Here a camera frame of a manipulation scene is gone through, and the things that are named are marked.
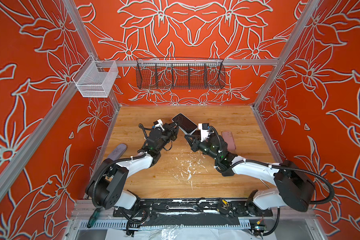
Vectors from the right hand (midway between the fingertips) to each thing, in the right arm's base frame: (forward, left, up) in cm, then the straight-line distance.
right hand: (183, 136), depth 76 cm
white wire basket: (+39, +56, +10) cm, 69 cm away
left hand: (+7, +1, +4) cm, 8 cm away
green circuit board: (-38, -35, -22) cm, 56 cm away
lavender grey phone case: (0, +41, -18) cm, 45 cm away
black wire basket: (+44, +1, +9) cm, 45 cm away
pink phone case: (+13, -31, -23) cm, 41 cm away
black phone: (+7, -1, +2) cm, 7 cm away
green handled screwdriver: (-33, +44, -19) cm, 58 cm away
